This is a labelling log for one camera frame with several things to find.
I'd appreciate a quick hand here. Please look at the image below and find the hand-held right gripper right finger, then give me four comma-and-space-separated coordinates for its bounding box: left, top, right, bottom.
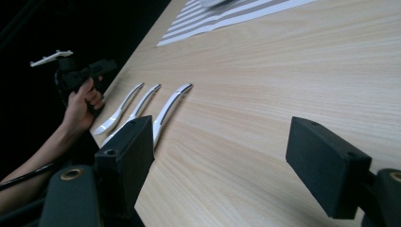
285, 115, 374, 220

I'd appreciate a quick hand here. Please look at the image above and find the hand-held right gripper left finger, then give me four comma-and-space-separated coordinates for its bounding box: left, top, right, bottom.
94, 115, 156, 219

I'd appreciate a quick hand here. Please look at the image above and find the silver spoon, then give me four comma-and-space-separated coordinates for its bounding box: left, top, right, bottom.
93, 81, 146, 136

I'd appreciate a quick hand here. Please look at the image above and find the silver fork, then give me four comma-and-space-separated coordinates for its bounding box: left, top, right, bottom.
100, 82, 162, 148

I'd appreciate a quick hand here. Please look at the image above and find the silver knife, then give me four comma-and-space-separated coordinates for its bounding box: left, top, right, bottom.
152, 82, 194, 149

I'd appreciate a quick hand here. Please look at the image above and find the grey white striped placemat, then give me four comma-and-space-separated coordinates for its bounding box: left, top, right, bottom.
156, 0, 317, 47

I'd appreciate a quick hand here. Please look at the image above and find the black cable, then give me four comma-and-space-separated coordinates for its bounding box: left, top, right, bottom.
0, 161, 62, 192

